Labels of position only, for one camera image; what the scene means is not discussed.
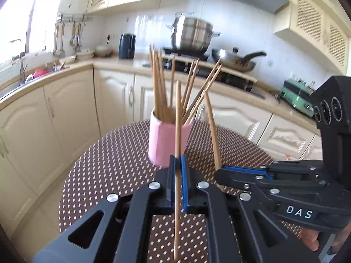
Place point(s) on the wooden chopstick five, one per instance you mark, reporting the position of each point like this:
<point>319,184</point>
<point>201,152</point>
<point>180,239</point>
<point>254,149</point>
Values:
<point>188,84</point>

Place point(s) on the black gas stove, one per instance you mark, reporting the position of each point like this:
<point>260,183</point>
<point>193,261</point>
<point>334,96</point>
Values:
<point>223,78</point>

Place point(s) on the stainless steel steamer pot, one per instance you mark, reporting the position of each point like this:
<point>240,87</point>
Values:
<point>191,34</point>

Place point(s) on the dark blue kettle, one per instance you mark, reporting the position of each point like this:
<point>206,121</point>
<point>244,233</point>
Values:
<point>127,46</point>

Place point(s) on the lattice door right cabinet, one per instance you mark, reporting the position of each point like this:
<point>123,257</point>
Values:
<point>305,25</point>

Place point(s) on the wooden chopstick ten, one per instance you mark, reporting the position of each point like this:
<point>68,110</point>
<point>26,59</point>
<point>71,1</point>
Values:
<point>214,136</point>

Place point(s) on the red dish in sink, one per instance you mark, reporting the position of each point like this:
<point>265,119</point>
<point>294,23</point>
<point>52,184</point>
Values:
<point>40,72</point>

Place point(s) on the black induction plate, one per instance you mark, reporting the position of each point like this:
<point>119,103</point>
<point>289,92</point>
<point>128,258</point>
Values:
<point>189,53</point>

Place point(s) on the person right hand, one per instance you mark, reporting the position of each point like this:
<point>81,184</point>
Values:
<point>310,239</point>

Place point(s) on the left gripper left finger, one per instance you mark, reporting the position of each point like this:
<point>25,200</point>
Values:
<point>117,229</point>

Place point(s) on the pink chopstick cup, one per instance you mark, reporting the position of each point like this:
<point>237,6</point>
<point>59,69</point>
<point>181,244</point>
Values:
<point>161,141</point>

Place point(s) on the wooden chopstick three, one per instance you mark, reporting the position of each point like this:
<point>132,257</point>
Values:
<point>195,108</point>

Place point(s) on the cream lower cabinets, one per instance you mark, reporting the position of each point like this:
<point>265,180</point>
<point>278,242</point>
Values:
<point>48,123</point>

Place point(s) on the stacked white bowls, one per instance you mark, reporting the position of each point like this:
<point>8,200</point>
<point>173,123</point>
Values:
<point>103,51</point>

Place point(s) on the brown polka dot tablecloth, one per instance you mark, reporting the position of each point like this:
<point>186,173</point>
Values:
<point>118,163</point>

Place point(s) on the wooden chopstick nine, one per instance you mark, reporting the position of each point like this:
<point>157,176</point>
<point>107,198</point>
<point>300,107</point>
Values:
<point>191,85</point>

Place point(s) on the wooden chopstick twelve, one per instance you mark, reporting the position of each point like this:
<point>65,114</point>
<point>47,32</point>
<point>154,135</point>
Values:
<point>201,94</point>

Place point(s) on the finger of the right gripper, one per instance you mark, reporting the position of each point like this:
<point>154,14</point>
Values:
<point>246,182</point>
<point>249,171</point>

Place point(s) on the steel wok with lid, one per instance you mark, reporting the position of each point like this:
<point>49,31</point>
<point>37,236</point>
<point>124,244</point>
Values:
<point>231,60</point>

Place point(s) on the white bowl by sink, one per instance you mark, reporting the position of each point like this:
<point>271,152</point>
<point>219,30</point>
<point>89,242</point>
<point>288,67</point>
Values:
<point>67,60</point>

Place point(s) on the wooden chopstick two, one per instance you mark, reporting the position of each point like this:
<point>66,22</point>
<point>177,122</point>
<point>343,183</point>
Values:
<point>177,194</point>

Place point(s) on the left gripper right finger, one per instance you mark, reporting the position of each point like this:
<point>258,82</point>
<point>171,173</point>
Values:
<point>239,228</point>

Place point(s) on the wooden chopstick one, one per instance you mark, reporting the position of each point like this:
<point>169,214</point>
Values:
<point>160,55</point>

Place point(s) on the green electric cooker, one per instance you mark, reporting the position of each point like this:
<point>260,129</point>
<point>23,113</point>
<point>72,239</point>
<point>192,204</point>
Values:
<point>297,95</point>

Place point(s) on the chrome sink faucet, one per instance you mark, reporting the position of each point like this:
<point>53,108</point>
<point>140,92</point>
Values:
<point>20,58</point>

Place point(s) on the hanging ladle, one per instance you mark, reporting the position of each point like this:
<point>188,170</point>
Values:
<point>59,41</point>

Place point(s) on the wall utensil rack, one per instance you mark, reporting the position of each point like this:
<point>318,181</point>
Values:
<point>73,18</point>

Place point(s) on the wooden chopstick eleven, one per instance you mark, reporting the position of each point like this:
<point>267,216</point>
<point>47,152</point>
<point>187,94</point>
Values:
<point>206,86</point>

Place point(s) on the wooden chopstick four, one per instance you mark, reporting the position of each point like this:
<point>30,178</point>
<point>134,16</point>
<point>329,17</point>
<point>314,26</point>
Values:
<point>167,115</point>

